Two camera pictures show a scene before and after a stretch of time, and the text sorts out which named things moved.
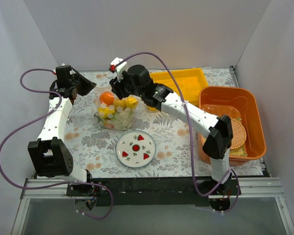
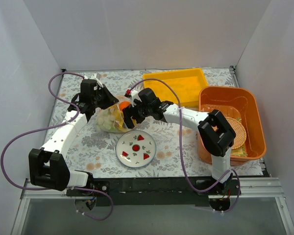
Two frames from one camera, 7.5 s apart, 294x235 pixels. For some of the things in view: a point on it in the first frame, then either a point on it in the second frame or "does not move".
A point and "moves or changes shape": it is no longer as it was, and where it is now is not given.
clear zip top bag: x=115 y=114 moves or changes shape
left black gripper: x=81 y=83 → x=104 y=95
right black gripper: x=120 y=88 → x=135 y=112
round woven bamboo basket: x=239 y=134 does not move
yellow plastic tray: x=190 y=82 does not move
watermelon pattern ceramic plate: x=135 y=149 does not move
